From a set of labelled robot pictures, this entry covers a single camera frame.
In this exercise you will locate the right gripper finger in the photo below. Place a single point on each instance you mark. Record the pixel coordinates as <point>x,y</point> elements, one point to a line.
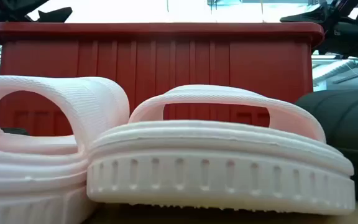
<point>309,17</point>

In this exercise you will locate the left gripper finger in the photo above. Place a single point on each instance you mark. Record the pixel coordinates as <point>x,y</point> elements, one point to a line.
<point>57,15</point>

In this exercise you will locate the pink slide sandal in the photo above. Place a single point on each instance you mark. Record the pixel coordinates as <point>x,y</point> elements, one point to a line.
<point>82,102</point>
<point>197,168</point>

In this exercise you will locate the black slide sandal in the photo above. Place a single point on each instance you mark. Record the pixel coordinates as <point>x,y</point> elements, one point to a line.
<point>353,124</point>

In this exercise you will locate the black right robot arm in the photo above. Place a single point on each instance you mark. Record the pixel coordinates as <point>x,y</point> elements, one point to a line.
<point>353,37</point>

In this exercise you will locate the red plastic bin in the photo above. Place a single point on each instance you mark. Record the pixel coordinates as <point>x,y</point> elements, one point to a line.
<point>166,56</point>

